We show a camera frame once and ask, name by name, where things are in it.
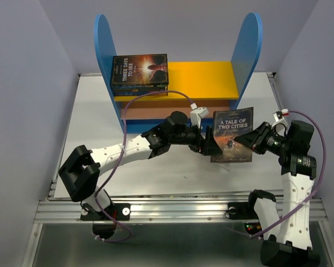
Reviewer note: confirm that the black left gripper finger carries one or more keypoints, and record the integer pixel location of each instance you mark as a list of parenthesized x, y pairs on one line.
[(208, 141), (215, 150)]

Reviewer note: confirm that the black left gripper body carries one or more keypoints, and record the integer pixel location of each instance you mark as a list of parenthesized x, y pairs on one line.
[(190, 137)]

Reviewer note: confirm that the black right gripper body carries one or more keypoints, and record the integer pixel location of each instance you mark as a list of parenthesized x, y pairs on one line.
[(273, 142)]

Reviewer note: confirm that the Tale of Two Cities book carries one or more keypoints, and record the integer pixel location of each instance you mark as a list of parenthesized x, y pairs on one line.
[(227, 126)]

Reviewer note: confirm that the floral pink cover book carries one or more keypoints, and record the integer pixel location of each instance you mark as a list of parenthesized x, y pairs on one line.
[(139, 90)]

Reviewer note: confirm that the Three Days to See book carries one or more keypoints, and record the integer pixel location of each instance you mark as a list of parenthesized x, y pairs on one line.
[(138, 70)]

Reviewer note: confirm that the Jane Eyre blue book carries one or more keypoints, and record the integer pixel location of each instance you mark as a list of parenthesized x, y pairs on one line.
[(140, 95)]

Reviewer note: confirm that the Edward Tulane brown book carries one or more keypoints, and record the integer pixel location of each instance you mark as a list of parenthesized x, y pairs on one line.
[(131, 92)]

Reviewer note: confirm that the Animal Farm book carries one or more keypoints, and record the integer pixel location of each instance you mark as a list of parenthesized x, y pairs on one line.
[(135, 86)]

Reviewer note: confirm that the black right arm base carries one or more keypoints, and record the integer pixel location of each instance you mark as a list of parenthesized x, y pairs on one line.
[(242, 211)]

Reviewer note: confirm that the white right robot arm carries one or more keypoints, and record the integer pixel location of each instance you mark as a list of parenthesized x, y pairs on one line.
[(286, 236)]

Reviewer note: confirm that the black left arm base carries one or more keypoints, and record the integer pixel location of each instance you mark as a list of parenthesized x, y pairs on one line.
[(107, 225)]

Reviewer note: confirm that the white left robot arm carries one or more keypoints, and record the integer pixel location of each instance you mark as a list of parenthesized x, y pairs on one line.
[(83, 167)]

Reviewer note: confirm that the blue yellow wooden bookshelf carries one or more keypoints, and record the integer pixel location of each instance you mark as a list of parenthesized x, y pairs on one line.
[(219, 85)]

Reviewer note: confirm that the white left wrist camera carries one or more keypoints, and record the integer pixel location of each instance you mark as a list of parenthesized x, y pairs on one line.
[(199, 114)]

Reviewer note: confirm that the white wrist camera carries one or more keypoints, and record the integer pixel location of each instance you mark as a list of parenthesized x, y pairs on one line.
[(199, 114), (280, 119)]

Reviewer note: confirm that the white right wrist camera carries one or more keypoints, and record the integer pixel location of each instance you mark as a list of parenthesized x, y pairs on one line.
[(280, 119)]

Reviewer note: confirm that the aluminium mounting rail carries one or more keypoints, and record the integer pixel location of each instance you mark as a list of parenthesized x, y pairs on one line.
[(153, 209)]

